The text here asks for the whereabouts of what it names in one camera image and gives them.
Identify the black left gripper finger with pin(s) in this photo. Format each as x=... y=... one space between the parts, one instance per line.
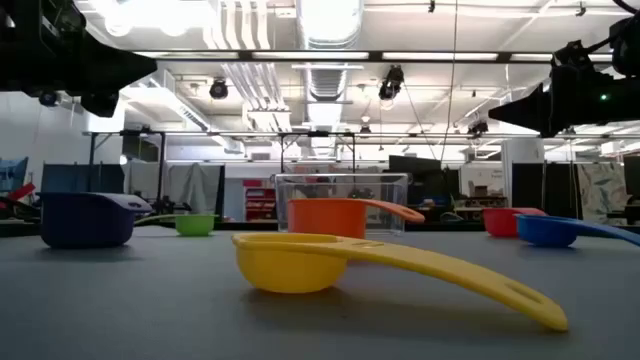
x=115 y=65
x=100 y=104

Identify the blue measuring cup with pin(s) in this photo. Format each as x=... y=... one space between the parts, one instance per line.
x=545 y=232

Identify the red measuring cup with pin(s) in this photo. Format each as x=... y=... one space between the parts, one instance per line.
x=500 y=222

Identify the purple measuring cup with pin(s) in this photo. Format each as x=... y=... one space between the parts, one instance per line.
x=85 y=220

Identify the green measuring cup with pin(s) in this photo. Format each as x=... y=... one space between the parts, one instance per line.
x=195 y=226

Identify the orange measuring cup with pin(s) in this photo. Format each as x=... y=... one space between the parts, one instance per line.
x=325 y=217

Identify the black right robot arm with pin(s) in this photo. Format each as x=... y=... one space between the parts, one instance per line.
x=627 y=45

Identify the clear plastic basket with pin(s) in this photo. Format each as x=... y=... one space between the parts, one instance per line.
x=380 y=192

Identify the yellow measuring cup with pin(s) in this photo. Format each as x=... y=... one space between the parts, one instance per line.
x=290 y=270

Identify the white pillar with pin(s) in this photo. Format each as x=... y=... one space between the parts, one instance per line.
x=522 y=150

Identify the black partition panel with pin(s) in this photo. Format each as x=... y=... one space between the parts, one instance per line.
x=530 y=190

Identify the blue partition panel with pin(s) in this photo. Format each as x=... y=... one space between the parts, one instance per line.
x=75 y=177

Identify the leaf patterned curtain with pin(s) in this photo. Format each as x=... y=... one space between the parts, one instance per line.
x=600 y=192

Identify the red angled object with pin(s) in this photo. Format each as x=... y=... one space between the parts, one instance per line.
x=22 y=191

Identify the gray cloth cover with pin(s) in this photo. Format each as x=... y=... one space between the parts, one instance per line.
x=195 y=185

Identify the wide black monitor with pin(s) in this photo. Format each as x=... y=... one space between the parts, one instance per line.
x=415 y=165

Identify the black curved object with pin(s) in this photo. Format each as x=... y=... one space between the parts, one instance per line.
x=20 y=212

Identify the black overhead light bar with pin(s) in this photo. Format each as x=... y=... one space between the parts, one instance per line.
x=375 y=56

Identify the red storage bin shelf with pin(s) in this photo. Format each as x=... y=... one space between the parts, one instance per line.
x=260 y=200

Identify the black ceiling camera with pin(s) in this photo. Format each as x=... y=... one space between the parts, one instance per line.
x=391 y=85
x=218 y=90
x=477 y=127
x=48 y=98

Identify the silver ventilation duct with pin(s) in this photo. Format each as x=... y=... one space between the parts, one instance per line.
x=326 y=82

